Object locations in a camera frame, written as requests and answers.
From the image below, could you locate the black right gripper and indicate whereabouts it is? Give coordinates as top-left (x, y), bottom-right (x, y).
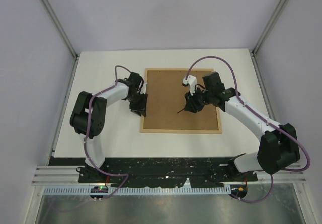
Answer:
top-left (185, 86), bottom-right (213, 113)

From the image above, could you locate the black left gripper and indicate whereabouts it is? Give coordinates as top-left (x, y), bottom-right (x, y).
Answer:
top-left (127, 92), bottom-right (148, 117)

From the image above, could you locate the wooden picture frame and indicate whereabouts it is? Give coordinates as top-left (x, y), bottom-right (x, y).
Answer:
top-left (140, 68), bottom-right (222, 134)

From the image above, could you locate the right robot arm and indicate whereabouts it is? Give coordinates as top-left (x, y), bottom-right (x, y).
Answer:
top-left (182, 72), bottom-right (300, 181)

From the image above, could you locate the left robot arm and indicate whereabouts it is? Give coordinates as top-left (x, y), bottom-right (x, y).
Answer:
top-left (69, 72), bottom-right (148, 183)

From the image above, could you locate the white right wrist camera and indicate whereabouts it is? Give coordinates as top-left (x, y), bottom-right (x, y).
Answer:
top-left (182, 75), bottom-right (197, 96)

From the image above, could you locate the black speckled base plate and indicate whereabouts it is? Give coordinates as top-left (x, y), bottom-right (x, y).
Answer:
top-left (49, 157), bottom-right (258, 188)

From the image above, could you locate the white slotted cable duct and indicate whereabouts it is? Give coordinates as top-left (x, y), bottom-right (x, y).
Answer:
top-left (43, 185), bottom-right (231, 196)

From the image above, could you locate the aluminium rail across front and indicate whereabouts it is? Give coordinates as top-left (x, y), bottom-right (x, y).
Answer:
top-left (33, 165), bottom-right (306, 185)

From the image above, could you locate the right aluminium corner post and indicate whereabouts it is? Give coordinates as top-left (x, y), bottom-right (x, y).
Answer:
top-left (251, 0), bottom-right (299, 57)

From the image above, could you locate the aluminium corner post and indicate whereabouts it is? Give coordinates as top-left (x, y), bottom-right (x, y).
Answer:
top-left (251, 0), bottom-right (299, 57)
top-left (31, 0), bottom-right (79, 60)

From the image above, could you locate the left aluminium corner post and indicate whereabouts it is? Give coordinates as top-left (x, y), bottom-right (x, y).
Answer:
top-left (31, 0), bottom-right (79, 60)

